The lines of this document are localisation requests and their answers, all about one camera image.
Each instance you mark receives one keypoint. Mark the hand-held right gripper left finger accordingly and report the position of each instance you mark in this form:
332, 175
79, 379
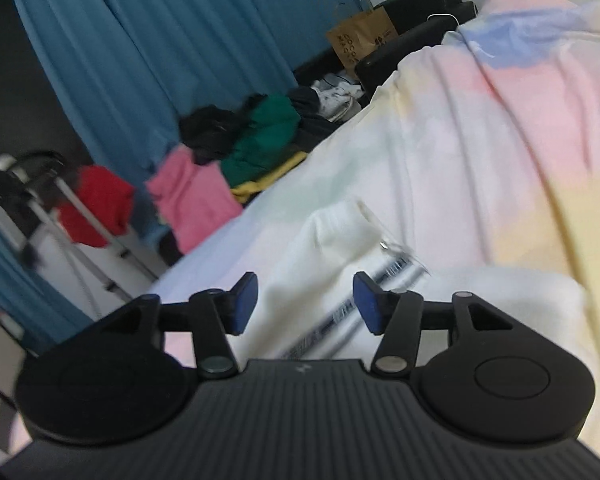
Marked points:
242, 305

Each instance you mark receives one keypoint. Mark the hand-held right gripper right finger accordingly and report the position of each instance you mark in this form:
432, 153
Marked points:
367, 305

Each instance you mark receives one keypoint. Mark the white shorts with striped trim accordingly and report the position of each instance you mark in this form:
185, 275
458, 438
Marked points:
330, 250

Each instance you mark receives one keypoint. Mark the black clothes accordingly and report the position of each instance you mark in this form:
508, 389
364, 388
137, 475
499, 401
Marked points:
210, 130

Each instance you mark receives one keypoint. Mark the pink cloth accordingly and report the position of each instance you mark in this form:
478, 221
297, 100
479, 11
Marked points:
195, 200

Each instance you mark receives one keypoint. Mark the yellow cloth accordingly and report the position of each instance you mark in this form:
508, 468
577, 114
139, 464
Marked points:
252, 190

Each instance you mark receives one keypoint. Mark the blue denim cloth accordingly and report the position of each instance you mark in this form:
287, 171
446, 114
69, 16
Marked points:
147, 220

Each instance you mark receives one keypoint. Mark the green cloth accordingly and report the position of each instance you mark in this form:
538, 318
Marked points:
260, 150

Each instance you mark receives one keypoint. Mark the red cloth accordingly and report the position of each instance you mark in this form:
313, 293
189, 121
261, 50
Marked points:
105, 195

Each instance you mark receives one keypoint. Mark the dark clothing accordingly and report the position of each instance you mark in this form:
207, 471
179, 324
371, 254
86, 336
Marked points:
310, 125

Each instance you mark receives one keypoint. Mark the white patterned cloth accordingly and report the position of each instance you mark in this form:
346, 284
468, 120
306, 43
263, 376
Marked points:
337, 92

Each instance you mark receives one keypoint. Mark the pastel tie-dye blanket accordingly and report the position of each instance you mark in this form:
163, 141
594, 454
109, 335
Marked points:
505, 135

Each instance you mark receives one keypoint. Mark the blue curtain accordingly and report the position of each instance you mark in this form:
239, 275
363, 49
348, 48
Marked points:
180, 35
10, 270

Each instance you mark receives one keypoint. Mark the silver tripod with phone holder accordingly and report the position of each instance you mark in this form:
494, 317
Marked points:
17, 190

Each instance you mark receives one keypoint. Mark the brown paper bag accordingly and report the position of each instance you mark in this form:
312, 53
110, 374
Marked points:
360, 40

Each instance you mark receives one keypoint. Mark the black sofa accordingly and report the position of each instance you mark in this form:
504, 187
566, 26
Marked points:
420, 5

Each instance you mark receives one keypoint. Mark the dark window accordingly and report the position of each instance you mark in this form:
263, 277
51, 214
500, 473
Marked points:
20, 85

